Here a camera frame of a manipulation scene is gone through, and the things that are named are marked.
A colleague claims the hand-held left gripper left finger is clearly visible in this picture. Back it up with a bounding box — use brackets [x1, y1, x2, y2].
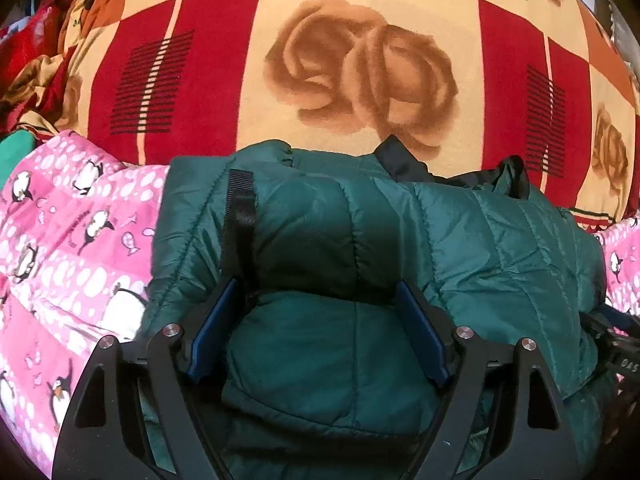
[51, 275, 241, 480]

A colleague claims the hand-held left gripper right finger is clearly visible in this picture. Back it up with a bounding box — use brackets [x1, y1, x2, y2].
[395, 280, 583, 480]

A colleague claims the green quilted jacket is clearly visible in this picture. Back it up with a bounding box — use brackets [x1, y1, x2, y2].
[137, 132, 626, 480]

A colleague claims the pink penguin print blanket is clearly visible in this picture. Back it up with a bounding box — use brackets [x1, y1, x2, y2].
[0, 130, 640, 480]

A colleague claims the rose print checked blanket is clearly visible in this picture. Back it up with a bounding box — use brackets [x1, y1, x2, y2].
[0, 0, 640, 226]

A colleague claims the red cloth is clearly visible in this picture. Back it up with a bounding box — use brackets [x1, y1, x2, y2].
[0, 2, 68, 63]

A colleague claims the green cloth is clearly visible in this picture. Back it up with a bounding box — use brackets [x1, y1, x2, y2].
[0, 130, 43, 186]

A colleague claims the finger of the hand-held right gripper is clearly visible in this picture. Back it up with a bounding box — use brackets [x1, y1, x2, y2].
[580, 307, 640, 347]

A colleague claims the white lace cloth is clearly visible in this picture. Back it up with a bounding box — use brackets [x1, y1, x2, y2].
[575, 0, 638, 72]

